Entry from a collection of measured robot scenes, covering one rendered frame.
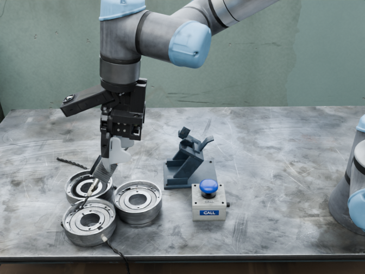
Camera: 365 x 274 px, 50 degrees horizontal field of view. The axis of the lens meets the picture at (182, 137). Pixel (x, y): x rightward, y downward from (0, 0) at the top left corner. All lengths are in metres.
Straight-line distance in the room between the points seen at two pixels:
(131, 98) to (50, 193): 0.34
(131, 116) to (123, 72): 0.09
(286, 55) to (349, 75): 0.43
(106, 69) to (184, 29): 0.16
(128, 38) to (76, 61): 1.84
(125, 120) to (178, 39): 0.21
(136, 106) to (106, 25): 0.16
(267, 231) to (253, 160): 0.25
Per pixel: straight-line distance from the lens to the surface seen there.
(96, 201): 0.86
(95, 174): 0.84
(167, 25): 0.65
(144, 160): 1.01
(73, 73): 2.54
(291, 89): 2.58
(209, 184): 0.81
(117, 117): 0.75
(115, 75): 0.71
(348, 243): 0.86
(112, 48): 0.69
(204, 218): 0.83
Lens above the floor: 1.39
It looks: 33 degrees down
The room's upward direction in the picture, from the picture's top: 1 degrees counter-clockwise
